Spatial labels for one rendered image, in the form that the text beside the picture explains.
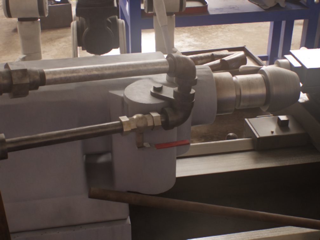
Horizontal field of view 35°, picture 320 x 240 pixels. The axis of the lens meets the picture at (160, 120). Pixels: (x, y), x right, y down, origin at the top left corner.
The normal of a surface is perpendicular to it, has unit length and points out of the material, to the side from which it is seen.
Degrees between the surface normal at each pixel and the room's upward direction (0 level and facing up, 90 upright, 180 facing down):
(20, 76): 56
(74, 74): 63
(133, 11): 90
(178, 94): 80
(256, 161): 0
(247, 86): 42
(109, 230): 90
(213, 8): 0
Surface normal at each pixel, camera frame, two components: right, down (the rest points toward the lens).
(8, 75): 0.43, -0.33
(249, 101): 0.18, 0.61
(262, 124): 0.00, -0.87
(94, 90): 0.15, -0.10
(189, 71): 0.38, 0.47
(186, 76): 0.03, 0.37
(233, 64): 0.61, 0.05
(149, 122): 0.40, 0.07
